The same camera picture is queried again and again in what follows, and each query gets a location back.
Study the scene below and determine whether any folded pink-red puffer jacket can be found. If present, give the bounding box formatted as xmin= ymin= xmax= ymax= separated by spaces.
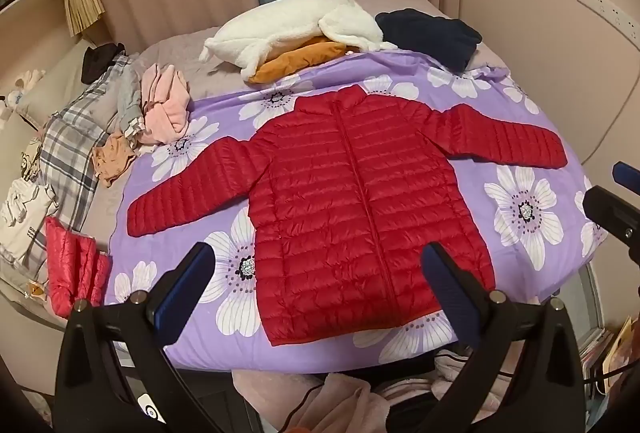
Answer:
xmin=44 ymin=216 xmax=112 ymax=319

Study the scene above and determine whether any stack of books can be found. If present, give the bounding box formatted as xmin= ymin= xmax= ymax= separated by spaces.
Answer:
xmin=582 ymin=315 xmax=636 ymax=381

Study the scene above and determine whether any person's pink clothing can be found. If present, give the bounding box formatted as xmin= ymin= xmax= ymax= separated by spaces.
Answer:
xmin=232 ymin=348 xmax=506 ymax=433

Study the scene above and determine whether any cream plush toy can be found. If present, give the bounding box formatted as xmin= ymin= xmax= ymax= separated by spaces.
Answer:
xmin=15 ymin=70 xmax=46 ymax=94

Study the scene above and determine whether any striped hanging cloth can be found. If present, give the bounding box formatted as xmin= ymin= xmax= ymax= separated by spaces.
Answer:
xmin=62 ymin=0 xmax=106 ymax=38

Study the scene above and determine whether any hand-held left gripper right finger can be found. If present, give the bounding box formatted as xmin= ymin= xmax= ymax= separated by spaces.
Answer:
xmin=420 ymin=243 xmax=587 ymax=433

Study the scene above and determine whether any beige headboard cushion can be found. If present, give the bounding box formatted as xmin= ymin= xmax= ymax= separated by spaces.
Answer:
xmin=15 ymin=40 xmax=101 ymax=124

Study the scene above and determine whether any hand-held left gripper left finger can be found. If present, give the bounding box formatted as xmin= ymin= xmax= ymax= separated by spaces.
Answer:
xmin=54 ymin=241 xmax=236 ymax=433

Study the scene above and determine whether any pink garment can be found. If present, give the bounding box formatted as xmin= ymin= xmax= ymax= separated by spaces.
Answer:
xmin=135 ymin=63 xmax=192 ymax=146

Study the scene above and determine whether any white fleece garment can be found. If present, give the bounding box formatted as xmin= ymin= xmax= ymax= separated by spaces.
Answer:
xmin=199 ymin=0 xmax=398 ymax=84

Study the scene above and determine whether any white printed shirt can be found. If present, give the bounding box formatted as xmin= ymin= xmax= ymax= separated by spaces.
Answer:
xmin=0 ymin=173 xmax=59 ymax=264

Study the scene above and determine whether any grey garment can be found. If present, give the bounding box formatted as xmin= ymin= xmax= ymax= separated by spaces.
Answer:
xmin=117 ymin=63 xmax=147 ymax=148

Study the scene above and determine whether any orange garment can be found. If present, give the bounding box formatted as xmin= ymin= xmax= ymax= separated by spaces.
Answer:
xmin=248 ymin=35 xmax=361 ymax=84

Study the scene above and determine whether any bed with mauve sheet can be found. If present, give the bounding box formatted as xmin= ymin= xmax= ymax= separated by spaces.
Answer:
xmin=0 ymin=0 xmax=506 ymax=329

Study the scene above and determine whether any red puffer jacket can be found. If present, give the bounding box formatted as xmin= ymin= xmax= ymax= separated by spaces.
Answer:
xmin=126 ymin=85 xmax=568 ymax=346

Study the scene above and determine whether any black garment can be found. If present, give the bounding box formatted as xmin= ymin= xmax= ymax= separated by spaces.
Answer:
xmin=81 ymin=43 xmax=126 ymax=84

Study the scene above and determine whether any navy garment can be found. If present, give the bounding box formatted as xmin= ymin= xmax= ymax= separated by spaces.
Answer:
xmin=375 ymin=9 xmax=483 ymax=71

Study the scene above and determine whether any cartoon print cushion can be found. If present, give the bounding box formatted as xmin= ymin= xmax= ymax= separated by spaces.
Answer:
xmin=20 ymin=138 xmax=45 ymax=180

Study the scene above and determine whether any tan small garment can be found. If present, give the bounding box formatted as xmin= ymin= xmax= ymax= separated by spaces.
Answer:
xmin=92 ymin=130 xmax=137 ymax=188

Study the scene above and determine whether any white power strip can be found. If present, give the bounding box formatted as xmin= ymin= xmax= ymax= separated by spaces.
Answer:
xmin=577 ymin=0 xmax=640 ymax=44

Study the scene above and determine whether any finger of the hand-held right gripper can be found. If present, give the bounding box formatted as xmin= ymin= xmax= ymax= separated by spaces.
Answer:
xmin=582 ymin=185 xmax=640 ymax=260
xmin=612 ymin=161 xmax=640 ymax=194

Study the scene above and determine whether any black cable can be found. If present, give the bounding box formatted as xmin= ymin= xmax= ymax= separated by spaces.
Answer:
xmin=272 ymin=380 xmax=331 ymax=433

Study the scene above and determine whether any purple floral blanket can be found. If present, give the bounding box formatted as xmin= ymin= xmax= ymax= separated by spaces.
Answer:
xmin=107 ymin=50 xmax=608 ymax=374

